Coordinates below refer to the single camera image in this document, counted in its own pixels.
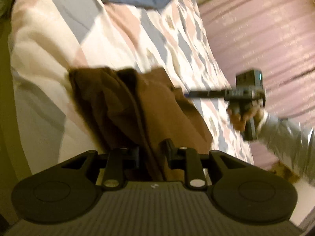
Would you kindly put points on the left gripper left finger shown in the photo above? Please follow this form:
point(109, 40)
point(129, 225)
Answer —
point(120, 166)

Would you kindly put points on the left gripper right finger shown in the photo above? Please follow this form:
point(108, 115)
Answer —
point(188, 160)

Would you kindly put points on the brown garment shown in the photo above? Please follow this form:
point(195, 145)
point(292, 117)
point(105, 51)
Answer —
point(127, 109)

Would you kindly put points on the person's right hand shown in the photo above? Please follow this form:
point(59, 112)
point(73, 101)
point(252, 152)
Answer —
point(255, 112)

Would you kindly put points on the pink curtain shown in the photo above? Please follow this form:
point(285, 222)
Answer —
point(274, 36)

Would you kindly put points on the brown furry slipper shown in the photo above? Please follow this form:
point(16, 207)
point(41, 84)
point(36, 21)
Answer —
point(279, 169)

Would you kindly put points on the checkered pastel quilt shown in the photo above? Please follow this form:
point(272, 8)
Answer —
point(50, 37)

